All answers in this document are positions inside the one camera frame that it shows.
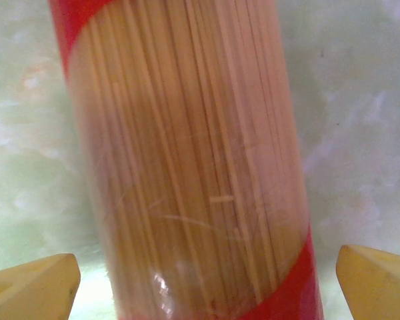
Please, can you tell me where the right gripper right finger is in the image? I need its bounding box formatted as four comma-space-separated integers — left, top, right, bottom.
336, 244, 400, 320

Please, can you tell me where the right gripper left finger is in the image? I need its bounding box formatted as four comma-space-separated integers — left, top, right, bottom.
0, 253, 82, 320

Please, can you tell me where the red spaghetti bag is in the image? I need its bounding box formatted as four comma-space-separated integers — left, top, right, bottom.
48, 0, 325, 320

